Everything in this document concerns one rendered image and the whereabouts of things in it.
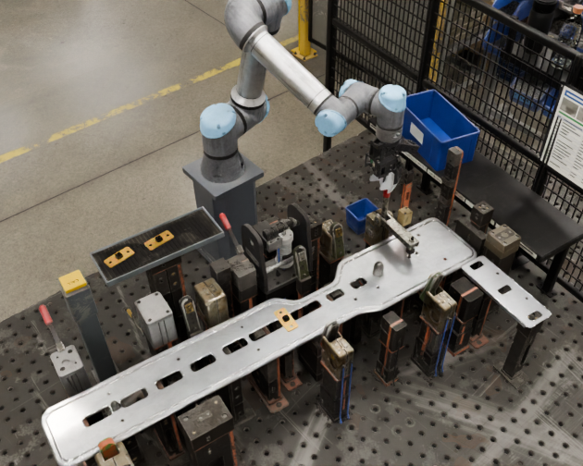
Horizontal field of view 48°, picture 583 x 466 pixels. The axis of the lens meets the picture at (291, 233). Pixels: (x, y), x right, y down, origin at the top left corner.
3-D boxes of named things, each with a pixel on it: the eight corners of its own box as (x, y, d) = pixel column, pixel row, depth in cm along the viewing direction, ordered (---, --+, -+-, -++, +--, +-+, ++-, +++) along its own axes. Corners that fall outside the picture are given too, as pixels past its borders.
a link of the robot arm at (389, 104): (386, 79, 184) (413, 88, 180) (382, 112, 191) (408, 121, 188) (371, 91, 179) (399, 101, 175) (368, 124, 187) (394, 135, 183)
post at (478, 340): (476, 349, 220) (494, 294, 200) (453, 327, 227) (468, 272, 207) (489, 341, 223) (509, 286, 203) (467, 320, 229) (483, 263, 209)
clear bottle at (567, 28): (561, 73, 207) (580, 13, 193) (545, 64, 211) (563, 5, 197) (575, 67, 210) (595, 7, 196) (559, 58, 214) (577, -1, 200)
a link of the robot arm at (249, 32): (212, -3, 175) (344, 124, 172) (239, -17, 181) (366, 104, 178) (201, 28, 184) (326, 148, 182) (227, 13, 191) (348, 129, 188)
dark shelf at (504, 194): (539, 263, 207) (542, 257, 205) (366, 125, 262) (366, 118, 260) (587, 237, 216) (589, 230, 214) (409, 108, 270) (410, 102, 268)
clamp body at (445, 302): (427, 384, 211) (443, 316, 187) (403, 358, 219) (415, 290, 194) (448, 371, 215) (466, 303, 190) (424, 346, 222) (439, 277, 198)
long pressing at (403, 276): (64, 482, 159) (63, 479, 158) (36, 412, 173) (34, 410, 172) (481, 256, 211) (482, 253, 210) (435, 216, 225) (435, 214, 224)
